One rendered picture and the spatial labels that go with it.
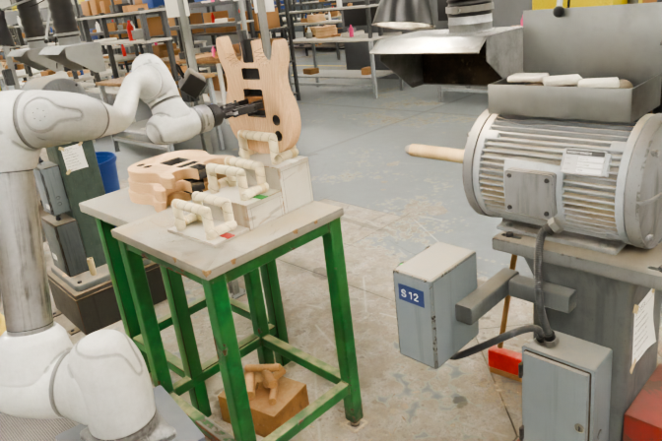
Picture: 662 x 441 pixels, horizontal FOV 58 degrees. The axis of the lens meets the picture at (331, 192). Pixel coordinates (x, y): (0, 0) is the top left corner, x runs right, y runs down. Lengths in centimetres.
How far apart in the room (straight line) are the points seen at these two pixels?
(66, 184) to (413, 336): 261
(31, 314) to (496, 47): 120
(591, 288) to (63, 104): 114
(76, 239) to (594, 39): 291
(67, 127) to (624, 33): 114
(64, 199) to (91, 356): 219
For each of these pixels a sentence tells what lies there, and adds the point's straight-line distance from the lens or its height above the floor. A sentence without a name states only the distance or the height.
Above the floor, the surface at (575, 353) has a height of 93.
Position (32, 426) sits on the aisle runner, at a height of 0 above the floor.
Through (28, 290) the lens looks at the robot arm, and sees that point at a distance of 153.
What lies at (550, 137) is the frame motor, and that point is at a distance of 122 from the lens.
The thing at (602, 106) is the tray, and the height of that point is 140.
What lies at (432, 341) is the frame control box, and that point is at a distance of 121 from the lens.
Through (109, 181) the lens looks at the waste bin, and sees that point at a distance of 438.
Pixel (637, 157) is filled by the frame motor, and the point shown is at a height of 133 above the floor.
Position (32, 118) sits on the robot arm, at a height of 148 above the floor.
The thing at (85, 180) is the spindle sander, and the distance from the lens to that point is 355.
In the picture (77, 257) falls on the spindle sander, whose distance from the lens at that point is 360.
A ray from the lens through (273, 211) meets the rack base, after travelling 204.
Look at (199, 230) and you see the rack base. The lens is 204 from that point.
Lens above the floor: 166
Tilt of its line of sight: 19 degrees down
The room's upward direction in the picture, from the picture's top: 7 degrees counter-clockwise
